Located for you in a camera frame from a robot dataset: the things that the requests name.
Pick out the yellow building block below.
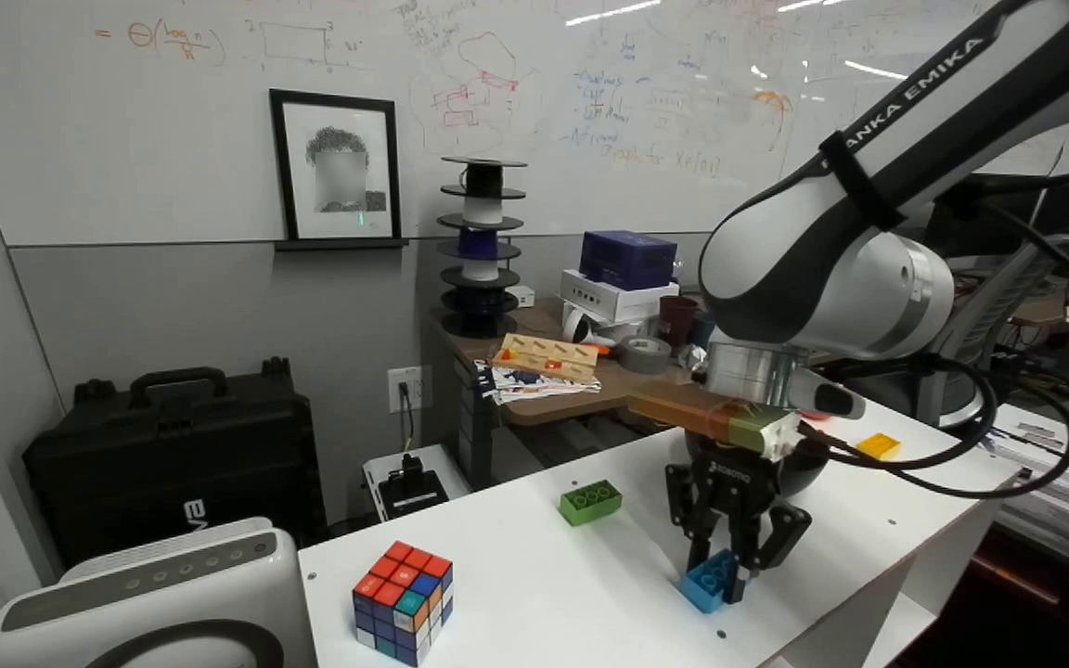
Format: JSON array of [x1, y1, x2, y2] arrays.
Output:
[[852, 432, 905, 463]]

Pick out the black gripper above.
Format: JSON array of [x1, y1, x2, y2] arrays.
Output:
[[660, 432, 823, 588]]

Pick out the green building block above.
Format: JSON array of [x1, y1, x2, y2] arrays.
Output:
[[557, 474, 628, 531]]

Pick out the dark red mug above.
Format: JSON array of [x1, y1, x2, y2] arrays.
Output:
[[655, 292, 706, 348]]

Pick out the tan printed flat box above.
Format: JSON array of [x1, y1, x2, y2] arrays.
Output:
[[491, 329, 606, 386]]

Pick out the crumpled silver foil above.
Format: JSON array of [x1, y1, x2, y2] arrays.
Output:
[[671, 342, 711, 380]]

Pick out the black and white device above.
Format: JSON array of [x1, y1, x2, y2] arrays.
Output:
[[359, 441, 475, 527]]

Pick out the Rubik's cube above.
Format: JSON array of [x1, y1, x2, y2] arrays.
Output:
[[350, 537, 457, 668]]

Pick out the empty black spool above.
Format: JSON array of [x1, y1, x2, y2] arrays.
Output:
[[437, 151, 530, 202]]

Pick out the white air purifier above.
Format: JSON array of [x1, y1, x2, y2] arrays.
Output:
[[0, 516, 305, 668]]

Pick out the blue building block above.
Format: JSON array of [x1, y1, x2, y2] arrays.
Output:
[[676, 550, 741, 616]]

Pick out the black charger device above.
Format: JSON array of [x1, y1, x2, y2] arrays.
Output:
[[378, 453, 453, 520]]

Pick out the white cardboard box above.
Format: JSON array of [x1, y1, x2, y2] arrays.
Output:
[[557, 269, 684, 334]]

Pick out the purple box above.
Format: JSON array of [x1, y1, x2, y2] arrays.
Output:
[[576, 227, 684, 292]]

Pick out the grey office chair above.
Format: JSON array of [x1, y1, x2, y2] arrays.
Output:
[[926, 234, 1069, 428]]

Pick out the grey duct tape roll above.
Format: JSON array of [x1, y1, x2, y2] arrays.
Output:
[[616, 334, 676, 374]]

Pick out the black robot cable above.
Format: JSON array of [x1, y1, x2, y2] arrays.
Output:
[[804, 352, 1069, 506]]

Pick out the white wall outlet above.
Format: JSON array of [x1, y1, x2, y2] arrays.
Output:
[[380, 365, 427, 416]]

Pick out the blue filament spool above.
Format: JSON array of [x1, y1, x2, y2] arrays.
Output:
[[432, 219, 528, 269]]

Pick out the black framed portrait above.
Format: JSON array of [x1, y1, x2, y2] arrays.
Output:
[[267, 87, 405, 247]]

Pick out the white filament spool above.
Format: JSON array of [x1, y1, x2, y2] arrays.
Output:
[[437, 260, 523, 299], [432, 185, 528, 234]]

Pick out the wooden desk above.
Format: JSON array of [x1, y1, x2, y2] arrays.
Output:
[[437, 302, 733, 469]]

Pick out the whiteboard with scribbles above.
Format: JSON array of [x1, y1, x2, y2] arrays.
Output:
[[0, 0, 1069, 252]]

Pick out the black filament spool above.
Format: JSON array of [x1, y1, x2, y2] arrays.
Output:
[[437, 285, 523, 342]]

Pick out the black hard carrying case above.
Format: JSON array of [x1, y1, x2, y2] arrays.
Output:
[[22, 357, 326, 571]]

